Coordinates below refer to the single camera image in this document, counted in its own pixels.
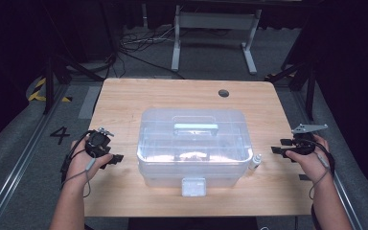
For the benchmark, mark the person's left hand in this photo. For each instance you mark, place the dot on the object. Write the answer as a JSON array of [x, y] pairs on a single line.
[[78, 166]]

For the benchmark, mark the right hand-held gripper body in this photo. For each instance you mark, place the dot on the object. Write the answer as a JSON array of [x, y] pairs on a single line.
[[306, 128]]

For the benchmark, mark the aluminium floor rail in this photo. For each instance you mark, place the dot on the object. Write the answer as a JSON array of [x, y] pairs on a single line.
[[19, 166], [348, 204]]

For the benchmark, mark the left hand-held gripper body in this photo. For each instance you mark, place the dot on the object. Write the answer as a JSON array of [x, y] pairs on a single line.
[[97, 143]]

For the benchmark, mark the small white bottle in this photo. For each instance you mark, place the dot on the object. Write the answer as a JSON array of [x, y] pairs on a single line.
[[255, 162]]

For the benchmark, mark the person's right hand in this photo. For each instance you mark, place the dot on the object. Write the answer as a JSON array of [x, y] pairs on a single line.
[[313, 167]]

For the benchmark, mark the white metal desk frame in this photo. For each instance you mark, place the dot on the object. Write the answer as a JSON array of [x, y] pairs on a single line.
[[215, 20]]

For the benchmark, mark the black metal stand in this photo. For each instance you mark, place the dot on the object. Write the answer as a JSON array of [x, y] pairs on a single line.
[[49, 83], [310, 92]]

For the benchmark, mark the clear plastic storage box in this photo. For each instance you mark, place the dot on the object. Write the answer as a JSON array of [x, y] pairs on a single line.
[[193, 150]]

